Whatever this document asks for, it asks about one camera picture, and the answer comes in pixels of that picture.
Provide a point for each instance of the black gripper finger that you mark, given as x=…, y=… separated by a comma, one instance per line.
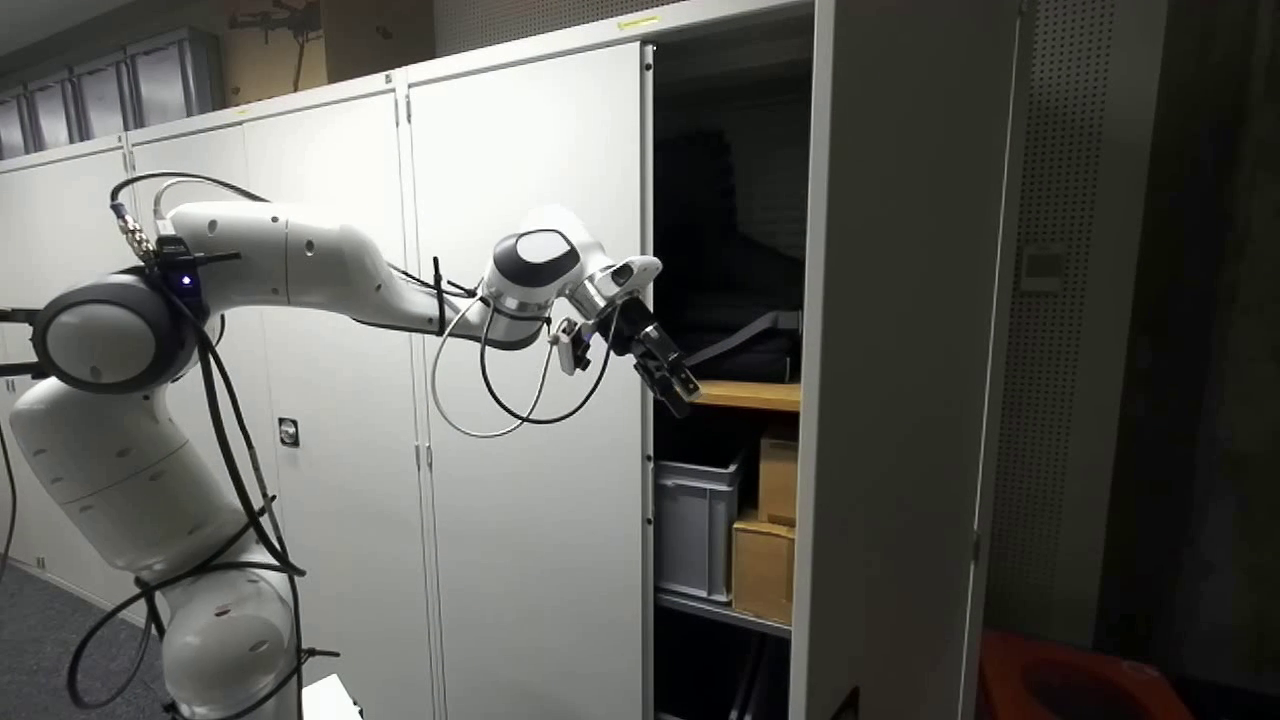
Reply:
x=681, y=376
x=652, y=381

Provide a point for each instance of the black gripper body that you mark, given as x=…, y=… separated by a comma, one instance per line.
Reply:
x=639, y=334

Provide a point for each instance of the grey cabinet door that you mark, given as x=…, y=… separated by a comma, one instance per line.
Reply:
x=904, y=300
x=536, y=479

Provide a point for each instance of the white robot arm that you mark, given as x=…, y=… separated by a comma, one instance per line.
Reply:
x=533, y=282

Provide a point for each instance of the wooden shelf board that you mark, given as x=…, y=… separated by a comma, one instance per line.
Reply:
x=749, y=393

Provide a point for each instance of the upper cardboard box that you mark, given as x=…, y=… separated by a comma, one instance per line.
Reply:
x=776, y=479

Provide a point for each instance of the cardboard box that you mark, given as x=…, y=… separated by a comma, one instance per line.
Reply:
x=776, y=479
x=761, y=571

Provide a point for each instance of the grey plastic crate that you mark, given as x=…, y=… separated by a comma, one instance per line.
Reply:
x=694, y=529

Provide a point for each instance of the lower cardboard box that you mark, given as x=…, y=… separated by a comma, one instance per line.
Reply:
x=761, y=571

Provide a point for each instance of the grey neighbouring cabinet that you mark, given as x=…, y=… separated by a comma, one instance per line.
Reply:
x=200, y=548

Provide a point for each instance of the orange bin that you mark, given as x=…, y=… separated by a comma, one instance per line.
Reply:
x=1055, y=680

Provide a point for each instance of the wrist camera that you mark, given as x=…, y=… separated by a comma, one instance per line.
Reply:
x=574, y=347

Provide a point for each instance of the black camera stand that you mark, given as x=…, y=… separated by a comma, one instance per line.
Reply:
x=16, y=359

